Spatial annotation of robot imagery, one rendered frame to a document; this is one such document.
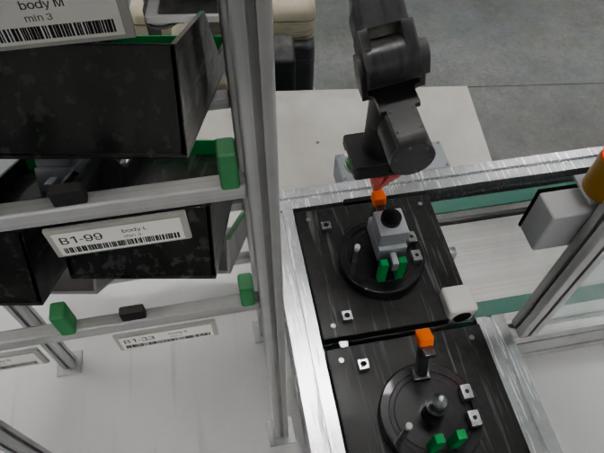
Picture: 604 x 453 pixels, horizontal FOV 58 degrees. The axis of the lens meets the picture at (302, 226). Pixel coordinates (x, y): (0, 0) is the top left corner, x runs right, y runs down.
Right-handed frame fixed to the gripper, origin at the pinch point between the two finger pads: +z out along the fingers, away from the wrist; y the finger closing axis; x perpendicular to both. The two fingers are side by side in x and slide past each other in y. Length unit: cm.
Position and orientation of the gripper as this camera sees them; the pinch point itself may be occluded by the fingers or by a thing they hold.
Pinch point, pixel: (375, 186)
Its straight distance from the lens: 87.2
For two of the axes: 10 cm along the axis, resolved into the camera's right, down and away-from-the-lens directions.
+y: 9.8, -1.6, 1.1
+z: -0.1, 5.6, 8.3
